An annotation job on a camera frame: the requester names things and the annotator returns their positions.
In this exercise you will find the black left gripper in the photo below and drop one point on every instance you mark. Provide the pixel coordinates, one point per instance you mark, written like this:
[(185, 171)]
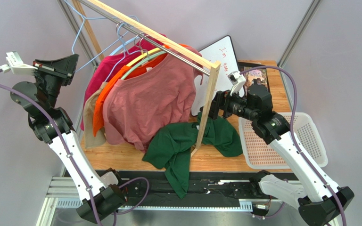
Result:
[(61, 69)]

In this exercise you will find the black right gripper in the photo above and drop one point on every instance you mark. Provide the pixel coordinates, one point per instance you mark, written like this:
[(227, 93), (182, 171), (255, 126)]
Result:
[(220, 104)]

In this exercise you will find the light blue wire hanger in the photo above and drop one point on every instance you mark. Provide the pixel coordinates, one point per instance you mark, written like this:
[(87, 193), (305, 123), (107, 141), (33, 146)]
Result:
[(85, 36)]

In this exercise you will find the green t-shirt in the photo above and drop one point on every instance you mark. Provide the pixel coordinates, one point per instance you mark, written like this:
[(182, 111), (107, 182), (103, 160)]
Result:
[(171, 147)]

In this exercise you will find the mint green hanger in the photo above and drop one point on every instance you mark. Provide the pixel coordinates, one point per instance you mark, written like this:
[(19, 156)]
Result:
[(140, 61)]

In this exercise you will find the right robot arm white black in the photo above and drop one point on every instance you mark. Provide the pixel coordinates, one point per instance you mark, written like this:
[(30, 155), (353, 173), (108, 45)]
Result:
[(319, 199)]

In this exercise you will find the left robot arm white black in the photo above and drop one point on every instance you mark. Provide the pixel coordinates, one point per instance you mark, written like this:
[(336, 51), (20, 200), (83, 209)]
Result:
[(100, 195)]

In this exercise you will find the magenta t-shirt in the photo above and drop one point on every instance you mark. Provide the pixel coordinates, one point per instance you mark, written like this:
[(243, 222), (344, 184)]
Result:
[(111, 65)]

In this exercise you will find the orange t-shirt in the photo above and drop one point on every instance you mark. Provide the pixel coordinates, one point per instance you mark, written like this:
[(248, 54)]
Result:
[(105, 94)]

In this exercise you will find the blue hanger at back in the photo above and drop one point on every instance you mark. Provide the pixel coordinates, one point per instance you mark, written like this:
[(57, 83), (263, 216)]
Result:
[(121, 44)]

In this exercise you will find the beige t-shirt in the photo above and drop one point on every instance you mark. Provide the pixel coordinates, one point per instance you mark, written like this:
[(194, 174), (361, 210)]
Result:
[(91, 140)]

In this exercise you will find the yellow hanger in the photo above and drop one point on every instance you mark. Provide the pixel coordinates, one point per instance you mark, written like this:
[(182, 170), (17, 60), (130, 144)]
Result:
[(143, 55)]

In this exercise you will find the illustrated paperback book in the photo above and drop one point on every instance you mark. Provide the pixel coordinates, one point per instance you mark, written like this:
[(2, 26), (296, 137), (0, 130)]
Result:
[(256, 77)]

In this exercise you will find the white plastic basket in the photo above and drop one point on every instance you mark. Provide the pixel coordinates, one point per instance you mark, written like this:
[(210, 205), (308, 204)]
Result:
[(260, 156)]

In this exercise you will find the metal hanging rod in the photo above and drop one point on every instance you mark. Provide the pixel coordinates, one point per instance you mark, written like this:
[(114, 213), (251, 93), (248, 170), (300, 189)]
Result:
[(141, 30)]

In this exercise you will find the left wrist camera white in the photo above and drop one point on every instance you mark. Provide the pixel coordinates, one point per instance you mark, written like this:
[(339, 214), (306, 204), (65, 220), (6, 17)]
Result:
[(15, 64)]

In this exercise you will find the white whiteboard black frame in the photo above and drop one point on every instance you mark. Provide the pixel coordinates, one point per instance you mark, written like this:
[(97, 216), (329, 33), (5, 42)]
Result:
[(221, 50)]

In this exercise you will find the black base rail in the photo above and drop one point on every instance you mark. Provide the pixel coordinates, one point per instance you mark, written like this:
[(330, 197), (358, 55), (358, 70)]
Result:
[(208, 191)]

